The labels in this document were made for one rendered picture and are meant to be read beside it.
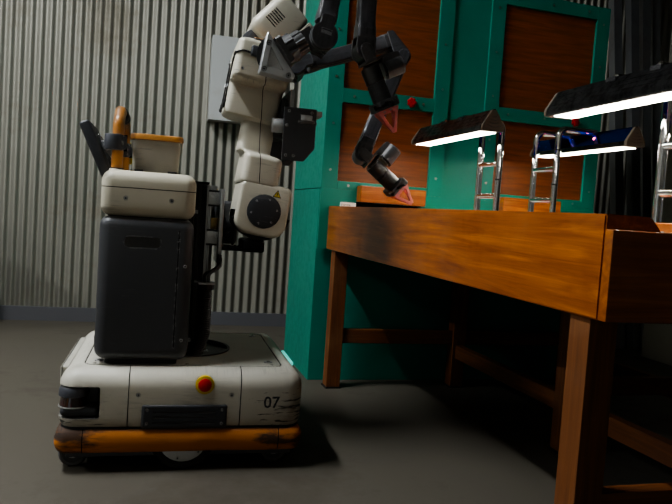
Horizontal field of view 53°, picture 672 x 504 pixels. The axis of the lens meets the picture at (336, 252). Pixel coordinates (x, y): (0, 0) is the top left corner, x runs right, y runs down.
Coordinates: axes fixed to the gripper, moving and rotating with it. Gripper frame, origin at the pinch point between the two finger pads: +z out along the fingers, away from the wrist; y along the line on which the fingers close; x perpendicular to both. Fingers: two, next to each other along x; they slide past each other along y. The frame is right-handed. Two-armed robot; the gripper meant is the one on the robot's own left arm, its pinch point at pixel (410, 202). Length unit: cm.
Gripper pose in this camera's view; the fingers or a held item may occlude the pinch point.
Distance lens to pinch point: 244.7
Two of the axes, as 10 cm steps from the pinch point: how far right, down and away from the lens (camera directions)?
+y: -2.8, -0.6, 9.6
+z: 7.1, 6.6, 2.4
